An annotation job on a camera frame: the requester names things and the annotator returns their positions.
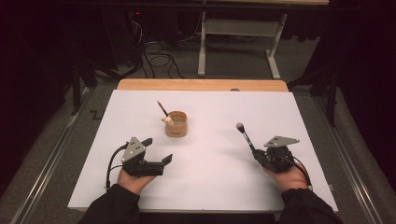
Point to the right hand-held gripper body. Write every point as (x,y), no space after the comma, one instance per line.
(278,160)

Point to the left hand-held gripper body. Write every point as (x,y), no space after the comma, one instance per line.
(137,168)

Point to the fluffy black makeup brush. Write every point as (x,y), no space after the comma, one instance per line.
(246,137)

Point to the round wooden brush holder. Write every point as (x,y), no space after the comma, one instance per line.
(176,126)

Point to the thin black makeup brush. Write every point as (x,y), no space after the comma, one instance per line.
(162,108)

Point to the person's left hand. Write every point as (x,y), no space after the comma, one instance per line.
(134,183)

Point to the person's right hand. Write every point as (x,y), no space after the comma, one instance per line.
(289,180)

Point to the white table cover sheet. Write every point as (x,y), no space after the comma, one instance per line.
(211,105)

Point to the black metal stand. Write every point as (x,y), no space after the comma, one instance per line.
(76,90)
(332,99)

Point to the metal floor rail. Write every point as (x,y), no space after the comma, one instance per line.
(348,174)
(46,168)

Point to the white metal frame desk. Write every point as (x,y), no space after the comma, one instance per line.
(239,27)

